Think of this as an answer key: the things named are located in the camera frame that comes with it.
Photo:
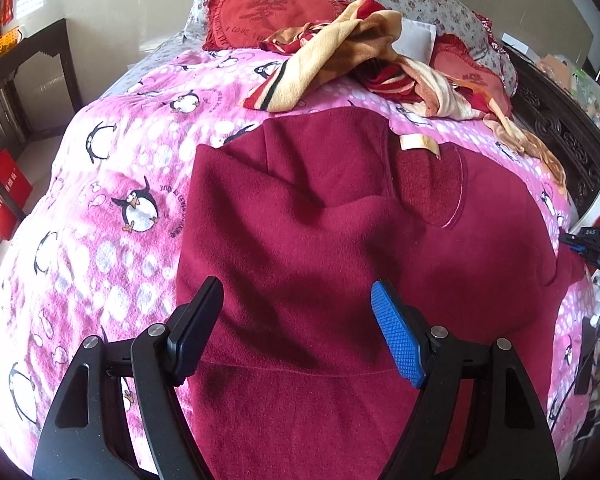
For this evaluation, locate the pink penguin print blanket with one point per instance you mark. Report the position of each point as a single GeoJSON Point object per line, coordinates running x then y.
{"type": "Point", "coordinates": [105, 170]}

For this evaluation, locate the red heart-shaped pillow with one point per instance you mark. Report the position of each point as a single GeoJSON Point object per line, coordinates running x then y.
{"type": "Point", "coordinates": [470, 77]}
{"type": "Point", "coordinates": [240, 15]}

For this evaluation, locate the maroon fleece sweater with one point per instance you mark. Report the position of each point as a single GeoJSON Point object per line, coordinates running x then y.
{"type": "Point", "coordinates": [305, 240]}

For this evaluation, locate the yellow plastic basket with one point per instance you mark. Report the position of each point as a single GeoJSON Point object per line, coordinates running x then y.
{"type": "Point", "coordinates": [0, 45]}

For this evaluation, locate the dark wooden table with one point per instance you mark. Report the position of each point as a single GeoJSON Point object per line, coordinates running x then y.
{"type": "Point", "coordinates": [45, 40]}

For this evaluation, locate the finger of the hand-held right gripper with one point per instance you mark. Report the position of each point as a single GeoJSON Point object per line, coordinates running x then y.
{"type": "Point", "coordinates": [572, 245]}

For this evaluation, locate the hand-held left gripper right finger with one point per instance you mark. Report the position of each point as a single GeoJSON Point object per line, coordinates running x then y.
{"type": "Point", "coordinates": [397, 335]}

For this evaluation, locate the dark carved wooden headboard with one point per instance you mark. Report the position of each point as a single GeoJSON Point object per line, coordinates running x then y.
{"type": "Point", "coordinates": [550, 120]}

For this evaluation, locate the orange and red striped blanket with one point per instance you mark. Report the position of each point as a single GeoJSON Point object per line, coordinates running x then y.
{"type": "Point", "coordinates": [330, 55]}

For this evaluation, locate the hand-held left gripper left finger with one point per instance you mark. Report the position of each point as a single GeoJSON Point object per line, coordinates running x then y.
{"type": "Point", "coordinates": [195, 332]}

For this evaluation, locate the white pillow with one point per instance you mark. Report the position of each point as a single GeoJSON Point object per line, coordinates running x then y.
{"type": "Point", "coordinates": [415, 35]}

